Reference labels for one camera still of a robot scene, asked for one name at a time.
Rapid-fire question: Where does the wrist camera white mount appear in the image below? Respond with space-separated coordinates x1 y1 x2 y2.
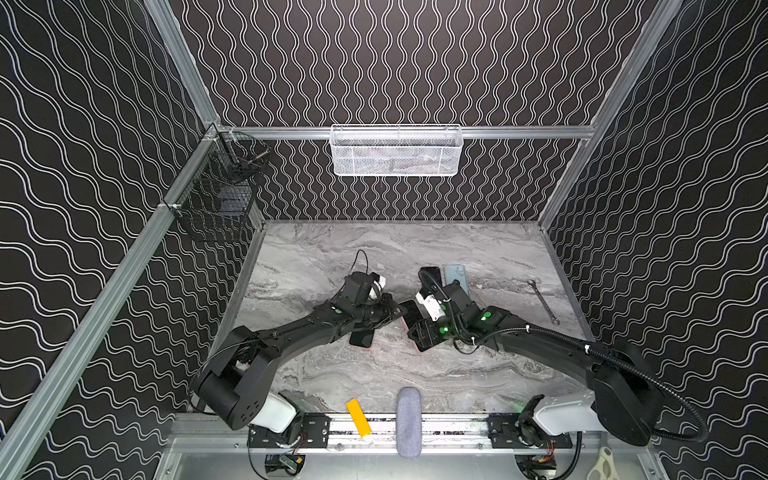
368 272 386 301
416 291 446 322

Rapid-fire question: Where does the aluminium corner frame post right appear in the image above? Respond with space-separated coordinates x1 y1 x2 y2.
538 0 682 232

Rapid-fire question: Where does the grey fabric pouch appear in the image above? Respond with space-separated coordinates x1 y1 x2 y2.
395 387 423 459

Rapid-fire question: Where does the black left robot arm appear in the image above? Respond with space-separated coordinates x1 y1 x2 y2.
193 271 407 433

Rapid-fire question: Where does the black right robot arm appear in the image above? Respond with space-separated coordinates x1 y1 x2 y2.
402 283 709 446

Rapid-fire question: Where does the white wire mesh basket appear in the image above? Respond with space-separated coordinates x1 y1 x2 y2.
329 124 464 177

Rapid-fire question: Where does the aluminium left horizontal bar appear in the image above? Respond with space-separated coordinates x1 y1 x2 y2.
1 124 218 479

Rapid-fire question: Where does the white scissors handle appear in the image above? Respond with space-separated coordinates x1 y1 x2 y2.
586 446 620 480

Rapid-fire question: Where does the aluminium back horizontal bar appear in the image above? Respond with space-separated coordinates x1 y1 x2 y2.
220 125 596 141

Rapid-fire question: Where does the light blue phone case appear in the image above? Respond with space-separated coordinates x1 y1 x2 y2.
443 264 470 294

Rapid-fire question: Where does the black phone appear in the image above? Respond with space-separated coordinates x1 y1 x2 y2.
399 300 423 330
349 329 375 349

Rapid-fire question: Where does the silver combination wrench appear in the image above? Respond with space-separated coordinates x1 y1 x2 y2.
527 279 560 326

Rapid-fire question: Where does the black wire basket left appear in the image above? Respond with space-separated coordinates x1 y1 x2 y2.
172 131 273 244

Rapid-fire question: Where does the yellow flat block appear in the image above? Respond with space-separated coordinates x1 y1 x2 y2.
346 399 372 438

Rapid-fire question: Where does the aluminium corner frame post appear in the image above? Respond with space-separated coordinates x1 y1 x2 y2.
145 0 221 126
538 0 682 232

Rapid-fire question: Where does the aluminium corner frame post left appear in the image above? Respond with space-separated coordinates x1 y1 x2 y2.
145 0 221 126

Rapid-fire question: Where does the aluminium horizontal bar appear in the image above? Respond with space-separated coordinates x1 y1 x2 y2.
220 125 596 141
1 124 218 479

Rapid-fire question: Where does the black phone taken from case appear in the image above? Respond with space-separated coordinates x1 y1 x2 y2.
418 266 442 289

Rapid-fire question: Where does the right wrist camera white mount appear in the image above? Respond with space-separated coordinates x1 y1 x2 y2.
416 291 446 322

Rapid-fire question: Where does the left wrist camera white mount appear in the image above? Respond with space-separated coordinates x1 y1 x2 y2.
368 272 386 301

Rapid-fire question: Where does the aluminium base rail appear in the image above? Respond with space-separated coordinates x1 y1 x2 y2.
248 411 649 454

